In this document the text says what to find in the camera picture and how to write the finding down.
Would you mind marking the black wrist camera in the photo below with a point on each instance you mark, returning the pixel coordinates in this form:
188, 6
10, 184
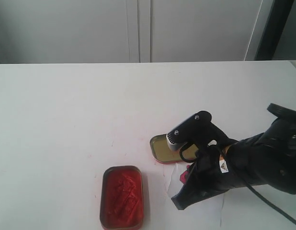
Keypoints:
199, 130

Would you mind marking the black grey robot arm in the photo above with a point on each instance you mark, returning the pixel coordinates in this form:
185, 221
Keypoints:
266, 158

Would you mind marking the red ink pad tin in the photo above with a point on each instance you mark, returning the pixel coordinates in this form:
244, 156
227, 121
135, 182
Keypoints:
122, 199

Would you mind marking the dark vertical post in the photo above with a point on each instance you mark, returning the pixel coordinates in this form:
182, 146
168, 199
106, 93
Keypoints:
273, 30

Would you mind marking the white paper sheet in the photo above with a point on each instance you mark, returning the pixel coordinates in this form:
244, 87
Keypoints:
204, 215

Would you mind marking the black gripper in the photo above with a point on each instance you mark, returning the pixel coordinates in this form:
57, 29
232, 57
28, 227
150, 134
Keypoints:
210, 175

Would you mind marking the gold tin lid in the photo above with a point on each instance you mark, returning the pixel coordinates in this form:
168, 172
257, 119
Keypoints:
163, 154

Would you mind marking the white cabinet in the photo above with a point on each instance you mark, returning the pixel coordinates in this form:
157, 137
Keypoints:
126, 31

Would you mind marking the red plastic stamp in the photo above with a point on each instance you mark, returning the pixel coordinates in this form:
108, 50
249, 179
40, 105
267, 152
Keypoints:
185, 174

